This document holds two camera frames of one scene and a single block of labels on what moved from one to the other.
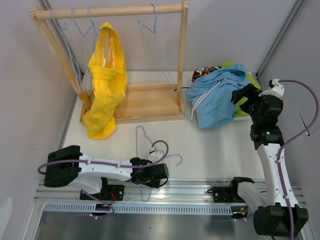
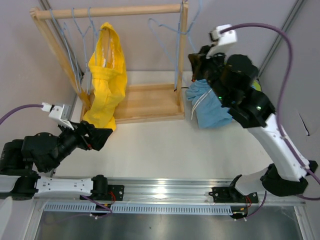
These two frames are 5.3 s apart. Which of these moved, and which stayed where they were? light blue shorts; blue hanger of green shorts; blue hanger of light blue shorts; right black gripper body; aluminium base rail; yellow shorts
Moved: right black gripper body; blue hanger of green shorts; blue hanger of light blue shorts
Stayed: yellow shorts; light blue shorts; aluminium base rail
